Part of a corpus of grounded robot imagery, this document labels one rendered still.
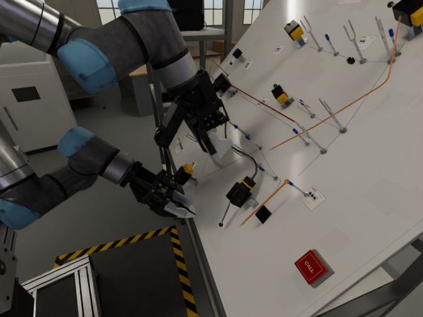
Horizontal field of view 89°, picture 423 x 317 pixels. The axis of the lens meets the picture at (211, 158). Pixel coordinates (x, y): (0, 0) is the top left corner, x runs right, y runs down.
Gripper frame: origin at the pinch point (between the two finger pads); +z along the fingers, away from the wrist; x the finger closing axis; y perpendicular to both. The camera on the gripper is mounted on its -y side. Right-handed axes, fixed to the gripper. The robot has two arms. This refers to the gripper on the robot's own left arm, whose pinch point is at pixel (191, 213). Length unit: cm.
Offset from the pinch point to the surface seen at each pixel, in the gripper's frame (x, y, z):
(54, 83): 131, -208, -149
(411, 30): 50, 50, 17
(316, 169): 19.3, 23.4, 19.6
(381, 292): 4, 13, 66
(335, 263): -2.7, 24.7, 25.6
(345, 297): -1, 7, 57
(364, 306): -2, 11, 60
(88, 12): 434, -364, -305
